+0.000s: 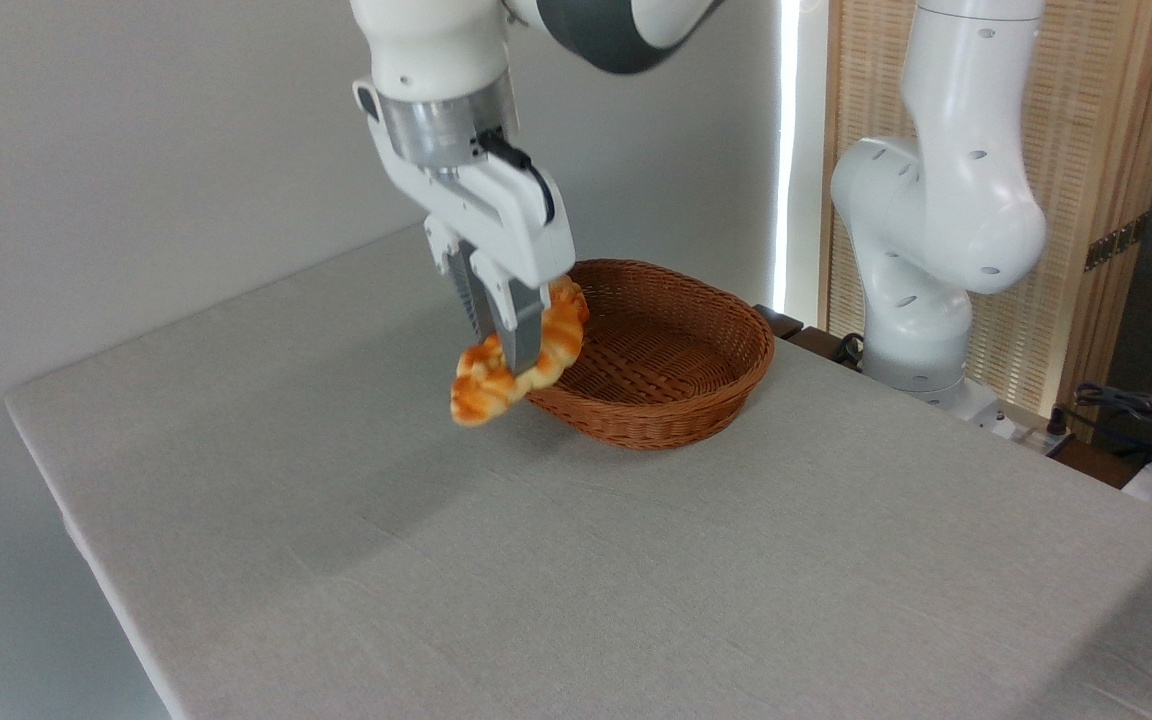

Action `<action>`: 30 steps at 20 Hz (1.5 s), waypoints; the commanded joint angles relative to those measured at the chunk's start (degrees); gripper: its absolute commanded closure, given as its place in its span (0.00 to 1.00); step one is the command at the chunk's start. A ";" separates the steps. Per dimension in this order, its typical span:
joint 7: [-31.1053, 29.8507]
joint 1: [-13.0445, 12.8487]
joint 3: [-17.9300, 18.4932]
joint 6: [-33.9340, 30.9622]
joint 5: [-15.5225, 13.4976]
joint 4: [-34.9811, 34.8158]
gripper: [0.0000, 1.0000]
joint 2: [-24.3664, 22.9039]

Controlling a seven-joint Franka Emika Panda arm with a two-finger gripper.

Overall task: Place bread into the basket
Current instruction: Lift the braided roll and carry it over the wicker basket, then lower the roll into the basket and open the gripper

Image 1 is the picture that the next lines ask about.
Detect braided golden bread loaf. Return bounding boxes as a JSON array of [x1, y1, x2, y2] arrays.
[[450, 300, 583, 428]]

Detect wooden slatted screen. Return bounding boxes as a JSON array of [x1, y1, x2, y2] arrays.
[[818, 0, 1152, 431]]

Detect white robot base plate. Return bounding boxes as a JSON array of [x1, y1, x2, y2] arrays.
[[921, 375, 1022, 441]]

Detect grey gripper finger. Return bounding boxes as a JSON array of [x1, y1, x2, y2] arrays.
[[424, 215, 497, 341], [471, 252, 549, 369]]

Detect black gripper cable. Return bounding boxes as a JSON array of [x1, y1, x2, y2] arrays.
[[476, 133, 557, 223]]

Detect grey tablecloth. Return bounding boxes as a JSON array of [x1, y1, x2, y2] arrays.
[[4, 225, 1152, 720]]

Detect black cable bundle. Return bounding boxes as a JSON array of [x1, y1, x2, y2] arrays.
[[1073, 382, 1152, 471]]

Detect brown wicker basket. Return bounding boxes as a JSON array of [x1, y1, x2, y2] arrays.
[[526, 259, 776, 451]]

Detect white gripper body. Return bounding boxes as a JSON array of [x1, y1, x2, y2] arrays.
[[353, 78, 577, 293]]

